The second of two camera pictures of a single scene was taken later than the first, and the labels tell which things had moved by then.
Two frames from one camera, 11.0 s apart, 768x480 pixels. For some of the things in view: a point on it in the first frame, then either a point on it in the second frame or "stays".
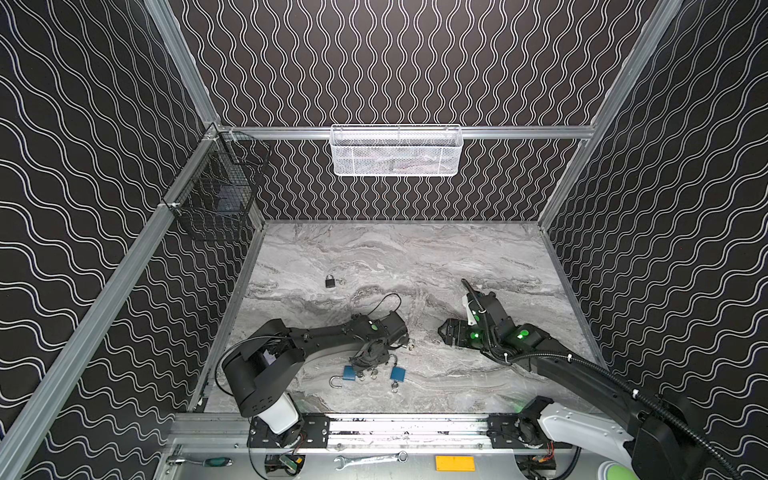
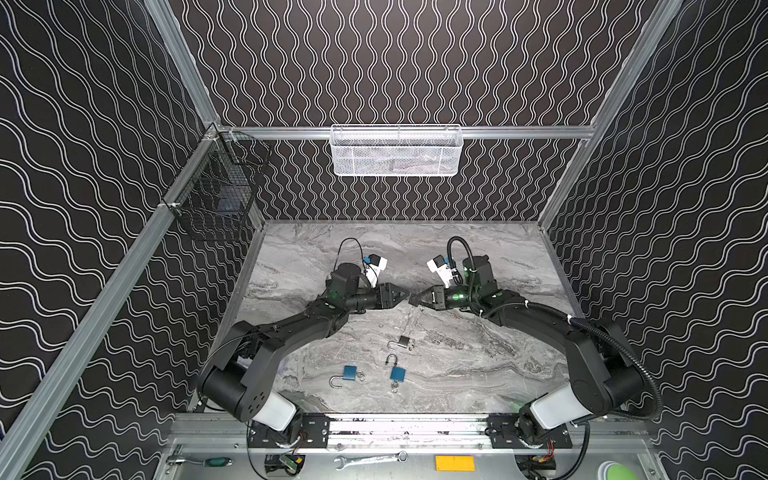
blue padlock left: x=348 y=373 stays
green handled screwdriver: x=210 y=462 stays
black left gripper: x=369 y=355 to x=380 y=297
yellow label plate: x=455 y=464 stays
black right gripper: x=463 y=330 to x=437 y=297
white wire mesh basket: x=396 y=150 stays
